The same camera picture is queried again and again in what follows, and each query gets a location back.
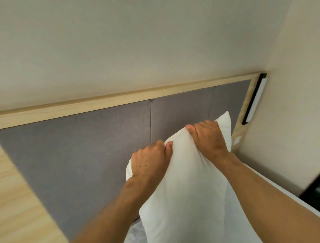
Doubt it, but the person's left hand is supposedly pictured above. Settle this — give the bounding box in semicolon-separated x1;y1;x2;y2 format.
131;140;173;184

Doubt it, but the person's right hand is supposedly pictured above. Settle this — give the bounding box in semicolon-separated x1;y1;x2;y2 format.
185;120;232;163

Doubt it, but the white pillow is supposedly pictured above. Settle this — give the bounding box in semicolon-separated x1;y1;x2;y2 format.
126;111;263;243

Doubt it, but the person's left forearm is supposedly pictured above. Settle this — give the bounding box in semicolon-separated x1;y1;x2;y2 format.
71;175;160;243

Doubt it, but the person's right forearm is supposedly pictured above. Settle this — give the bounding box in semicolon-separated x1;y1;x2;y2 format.
211;153;320;243

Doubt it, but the grey padded wooden headboard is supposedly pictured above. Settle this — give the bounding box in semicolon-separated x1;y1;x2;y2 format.
0;72;267;241

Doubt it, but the white bed sheet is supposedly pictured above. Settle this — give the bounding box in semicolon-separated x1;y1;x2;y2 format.
124;164;320;243

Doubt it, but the black furniture edge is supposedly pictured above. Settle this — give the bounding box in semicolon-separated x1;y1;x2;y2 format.
299;180;320;212

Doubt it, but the light wooden side panel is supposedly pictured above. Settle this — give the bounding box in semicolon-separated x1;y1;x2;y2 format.
0;146;69;243

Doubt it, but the black framed wall light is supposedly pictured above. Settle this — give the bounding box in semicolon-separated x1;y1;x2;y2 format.
242;73;268;125

